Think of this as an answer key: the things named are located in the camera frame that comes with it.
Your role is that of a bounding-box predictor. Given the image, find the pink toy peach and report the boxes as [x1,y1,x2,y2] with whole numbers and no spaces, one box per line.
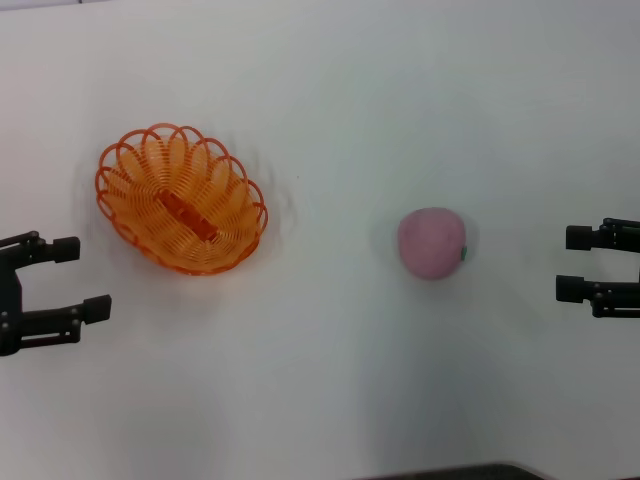
[397,206,469,282]

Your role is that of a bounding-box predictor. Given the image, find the orange plastic wire basket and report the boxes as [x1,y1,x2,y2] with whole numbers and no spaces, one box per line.
[95,122,269,277]

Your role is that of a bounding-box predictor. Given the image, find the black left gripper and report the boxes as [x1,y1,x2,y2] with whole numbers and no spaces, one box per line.
[0,230,112,357]

